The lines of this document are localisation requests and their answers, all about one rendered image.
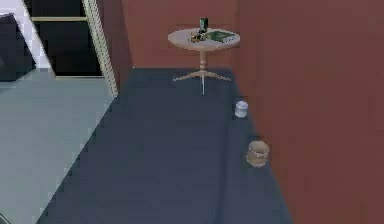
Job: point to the green and black can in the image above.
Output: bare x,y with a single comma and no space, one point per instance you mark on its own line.
203,23

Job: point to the small dark yellow object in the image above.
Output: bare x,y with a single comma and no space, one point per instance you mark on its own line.
196,37

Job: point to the round wooden pedestal table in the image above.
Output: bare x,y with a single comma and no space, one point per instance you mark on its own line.
186,39

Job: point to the dark window with cream frame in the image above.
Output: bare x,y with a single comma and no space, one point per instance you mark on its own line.
68,46

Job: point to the green book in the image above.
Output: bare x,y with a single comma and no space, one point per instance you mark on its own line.
220,35

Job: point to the dark blue cabinet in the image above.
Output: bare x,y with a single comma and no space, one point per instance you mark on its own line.
13,50

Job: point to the tan wicker basket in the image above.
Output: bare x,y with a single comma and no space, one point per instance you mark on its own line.
257,153

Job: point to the white round bin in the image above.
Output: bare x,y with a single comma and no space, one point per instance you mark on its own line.
241,109

